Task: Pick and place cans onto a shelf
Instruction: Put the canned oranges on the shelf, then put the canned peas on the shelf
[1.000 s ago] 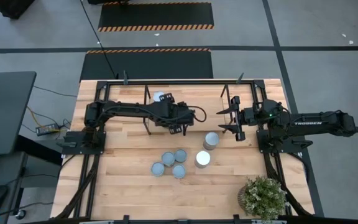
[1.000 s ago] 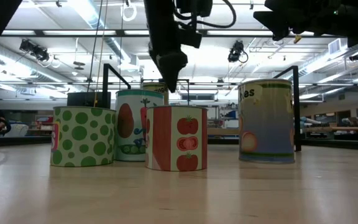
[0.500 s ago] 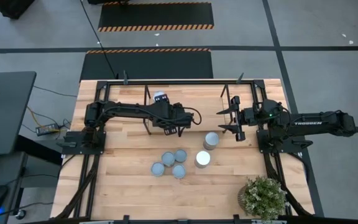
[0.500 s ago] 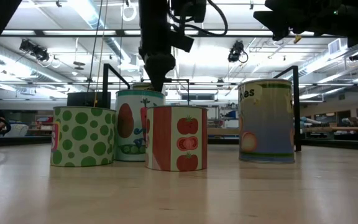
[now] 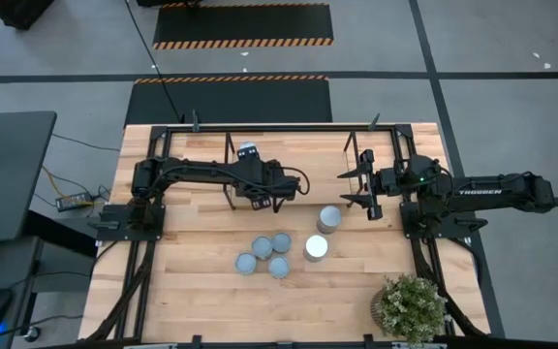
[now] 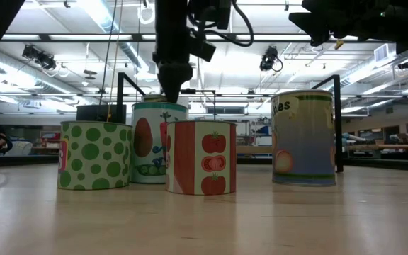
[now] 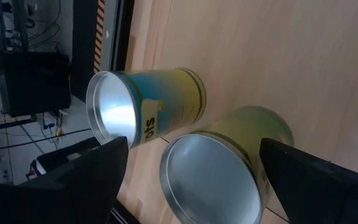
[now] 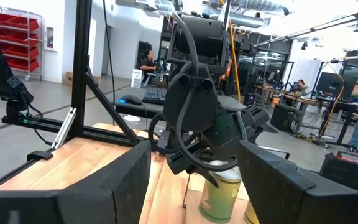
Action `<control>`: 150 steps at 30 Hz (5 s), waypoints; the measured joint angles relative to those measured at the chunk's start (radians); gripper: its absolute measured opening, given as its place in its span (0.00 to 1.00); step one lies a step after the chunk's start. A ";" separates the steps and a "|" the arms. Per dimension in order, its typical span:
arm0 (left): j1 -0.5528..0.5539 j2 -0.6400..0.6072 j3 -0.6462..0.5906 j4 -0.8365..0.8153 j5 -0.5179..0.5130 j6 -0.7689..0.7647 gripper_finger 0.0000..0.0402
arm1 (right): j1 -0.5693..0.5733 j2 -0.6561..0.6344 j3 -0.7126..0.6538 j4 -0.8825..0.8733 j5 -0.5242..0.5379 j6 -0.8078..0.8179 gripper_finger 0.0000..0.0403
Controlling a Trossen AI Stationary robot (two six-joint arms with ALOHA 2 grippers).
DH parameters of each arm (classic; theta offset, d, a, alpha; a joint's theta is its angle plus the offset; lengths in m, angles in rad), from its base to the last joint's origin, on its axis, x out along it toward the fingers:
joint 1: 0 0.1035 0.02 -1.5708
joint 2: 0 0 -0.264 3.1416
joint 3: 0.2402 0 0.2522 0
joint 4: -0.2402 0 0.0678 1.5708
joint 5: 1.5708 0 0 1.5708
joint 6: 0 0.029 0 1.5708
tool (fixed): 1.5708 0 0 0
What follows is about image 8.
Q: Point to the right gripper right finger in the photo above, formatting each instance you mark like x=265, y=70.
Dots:
x=291, y=205

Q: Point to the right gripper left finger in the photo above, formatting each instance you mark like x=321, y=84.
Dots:
x=82, y=205

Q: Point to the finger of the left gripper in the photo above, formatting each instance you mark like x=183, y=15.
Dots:
x=208, y=177

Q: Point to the green oranges can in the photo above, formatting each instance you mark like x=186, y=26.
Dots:
x=219, y=199

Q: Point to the blue peaches can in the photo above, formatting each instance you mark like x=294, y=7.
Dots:
x=250, y=216

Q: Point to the black floor cabinet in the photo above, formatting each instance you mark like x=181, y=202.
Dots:
x=283, y=118

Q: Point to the black keyboard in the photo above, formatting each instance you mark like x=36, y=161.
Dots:
x=154, y=95

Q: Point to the dark grey desk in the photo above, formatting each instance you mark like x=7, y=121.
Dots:
x=135, y=109

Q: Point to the white round disc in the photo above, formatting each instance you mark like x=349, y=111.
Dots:
x=132, y=118

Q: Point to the black computer mouse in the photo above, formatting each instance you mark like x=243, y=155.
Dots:
x=130, y=100

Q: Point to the white sign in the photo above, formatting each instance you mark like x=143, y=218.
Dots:
x=136, y=78

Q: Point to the black monitor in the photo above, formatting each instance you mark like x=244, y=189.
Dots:
x=331, y=84

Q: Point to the cardboard box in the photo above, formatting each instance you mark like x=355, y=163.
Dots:
x=68, y=79

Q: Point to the red bin rack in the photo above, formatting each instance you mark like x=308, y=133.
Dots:
x=20, y=40

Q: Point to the silver angle bracket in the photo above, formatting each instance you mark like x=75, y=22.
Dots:
x=64, y=127

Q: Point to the black aluminium rig frame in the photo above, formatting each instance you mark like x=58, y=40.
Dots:
x=81, y=62

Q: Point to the white wall cabinet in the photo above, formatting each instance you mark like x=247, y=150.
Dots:
x=49, y=39

